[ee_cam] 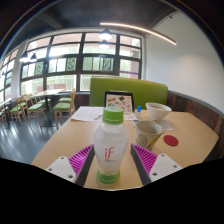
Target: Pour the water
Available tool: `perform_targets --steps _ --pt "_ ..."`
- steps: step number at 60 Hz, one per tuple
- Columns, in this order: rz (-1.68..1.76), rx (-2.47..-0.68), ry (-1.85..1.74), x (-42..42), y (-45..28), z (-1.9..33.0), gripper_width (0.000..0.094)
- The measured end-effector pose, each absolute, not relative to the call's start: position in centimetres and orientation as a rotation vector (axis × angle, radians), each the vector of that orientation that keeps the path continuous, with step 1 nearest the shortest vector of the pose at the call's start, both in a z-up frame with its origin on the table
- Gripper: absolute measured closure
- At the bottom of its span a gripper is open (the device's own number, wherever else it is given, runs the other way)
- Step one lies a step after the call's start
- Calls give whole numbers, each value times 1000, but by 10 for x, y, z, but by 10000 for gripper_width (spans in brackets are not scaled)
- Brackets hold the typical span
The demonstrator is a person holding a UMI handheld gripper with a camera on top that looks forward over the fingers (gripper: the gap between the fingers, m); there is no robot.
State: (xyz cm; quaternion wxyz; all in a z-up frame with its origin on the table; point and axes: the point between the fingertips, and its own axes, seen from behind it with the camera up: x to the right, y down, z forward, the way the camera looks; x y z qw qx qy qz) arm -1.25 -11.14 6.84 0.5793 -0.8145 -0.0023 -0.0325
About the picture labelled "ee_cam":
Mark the clear bottle with green cap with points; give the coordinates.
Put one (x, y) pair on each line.
(110, 140)

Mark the wooden dining table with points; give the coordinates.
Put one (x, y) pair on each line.
(50, 92)

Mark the wooden chairs with green seats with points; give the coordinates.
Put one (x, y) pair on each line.
(61, 106)

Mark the white paper sheets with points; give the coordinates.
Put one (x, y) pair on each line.
(86, 113)

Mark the long linear ceiling light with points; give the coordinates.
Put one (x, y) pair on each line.
(140, 29)

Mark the large dark-framed window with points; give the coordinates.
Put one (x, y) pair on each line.
(66, 63)

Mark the flat round red coaster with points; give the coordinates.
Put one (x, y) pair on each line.
(170, 140)

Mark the green upholstered bench backrest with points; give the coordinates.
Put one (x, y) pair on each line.
(146, 90)

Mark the white ceramic bowl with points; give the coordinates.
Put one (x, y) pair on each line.
(158, 111)

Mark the white paper cup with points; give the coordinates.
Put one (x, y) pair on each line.
(146, 133)

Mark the small white flat device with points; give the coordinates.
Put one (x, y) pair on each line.
(166, 125)

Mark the small blue-capped bottle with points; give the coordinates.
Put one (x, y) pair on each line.
(138, 111)

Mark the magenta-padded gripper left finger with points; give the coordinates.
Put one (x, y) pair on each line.
(61, 166)

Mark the white sticker-printed sheet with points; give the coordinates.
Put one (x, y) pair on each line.
(130, 116)

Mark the black pendant lamps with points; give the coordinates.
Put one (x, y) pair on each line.
(105, 35)

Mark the black sticker-covered laptop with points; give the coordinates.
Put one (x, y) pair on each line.
(119, 99)

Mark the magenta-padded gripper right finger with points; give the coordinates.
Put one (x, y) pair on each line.
(165, 166)

